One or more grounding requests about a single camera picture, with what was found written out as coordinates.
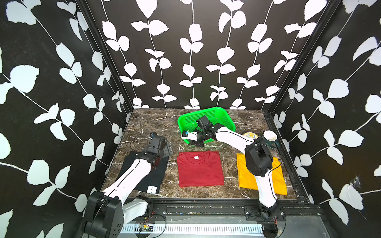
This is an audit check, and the small circuit board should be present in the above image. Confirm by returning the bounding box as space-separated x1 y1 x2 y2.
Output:
139 224 153 233

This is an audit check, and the yellow t-shirt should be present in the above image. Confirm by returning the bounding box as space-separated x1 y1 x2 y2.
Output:
236 153 287 195

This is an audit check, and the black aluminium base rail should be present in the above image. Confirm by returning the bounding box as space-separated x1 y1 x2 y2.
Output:
150 198 324 223

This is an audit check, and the black t-shirt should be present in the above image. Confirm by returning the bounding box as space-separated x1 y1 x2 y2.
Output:
117 151 169 194

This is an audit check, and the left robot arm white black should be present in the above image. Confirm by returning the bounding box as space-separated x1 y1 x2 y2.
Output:
82 132 172 238

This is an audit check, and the white slotted cable duct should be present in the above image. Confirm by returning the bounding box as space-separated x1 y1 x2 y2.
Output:
121 224 264 236

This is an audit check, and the patterned yellow blue plate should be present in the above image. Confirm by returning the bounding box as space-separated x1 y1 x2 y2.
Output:
243 132 259 139

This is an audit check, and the red t-shirt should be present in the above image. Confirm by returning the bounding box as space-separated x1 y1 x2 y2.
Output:
177 151 224 187

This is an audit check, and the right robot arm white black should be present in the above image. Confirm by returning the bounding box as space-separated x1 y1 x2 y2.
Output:
182 124 279 221

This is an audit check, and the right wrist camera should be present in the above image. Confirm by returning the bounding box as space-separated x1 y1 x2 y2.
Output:
196 116 213 131

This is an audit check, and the green mug white lid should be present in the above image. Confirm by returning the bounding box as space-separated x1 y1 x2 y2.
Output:
263 130 279 148

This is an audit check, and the green plastic basket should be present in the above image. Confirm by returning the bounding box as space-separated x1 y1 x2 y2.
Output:
177 107 236 132

